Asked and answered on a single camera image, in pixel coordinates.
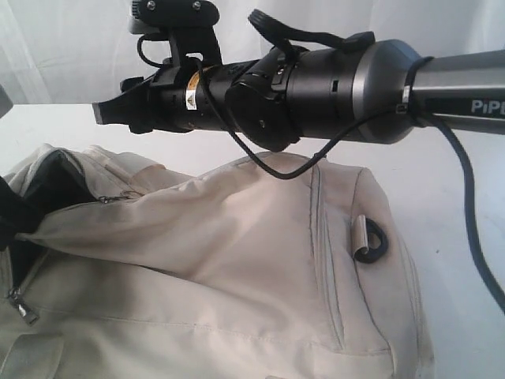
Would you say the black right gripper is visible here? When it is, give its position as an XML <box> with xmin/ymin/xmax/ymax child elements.
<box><xmin>92</xmin><ymin>58</ymin><xmax>189</xmax><ymax>134</ymax></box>

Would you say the cream canvas duffel bag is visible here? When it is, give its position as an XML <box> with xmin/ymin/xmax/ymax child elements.
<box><xmin>1</xmin><ymin>144</ymin><xmax>435</xmax><ymax>378</ymax></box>

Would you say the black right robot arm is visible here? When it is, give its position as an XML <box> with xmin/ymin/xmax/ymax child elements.
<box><xmin>93</xmin><ymin>1</ymin><xmax>504</xmax><ymax>152</ymax></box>

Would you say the white backdrop curtain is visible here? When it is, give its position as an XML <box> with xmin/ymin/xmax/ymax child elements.
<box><xmin>1</xmin><ymin>1</ymin><xmax>504</xmax><ymax>104</ymax></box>

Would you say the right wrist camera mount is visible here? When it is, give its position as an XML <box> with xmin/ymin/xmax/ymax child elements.
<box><xmin>129</xmin><ymin>0</ymin><xmax>223</xmax><ymax>69</ymax></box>

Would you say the black camera cable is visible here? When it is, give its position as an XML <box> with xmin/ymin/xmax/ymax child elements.
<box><xmin>193</xmin><ymin>58</ymin><xmax>411</xmax><ymax>181</ymax></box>

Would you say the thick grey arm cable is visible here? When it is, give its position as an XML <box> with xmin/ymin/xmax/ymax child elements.
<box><xmin>429</xmin><ymin>114</ymin><xmax>505</xmax><ymax>313</ymax></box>

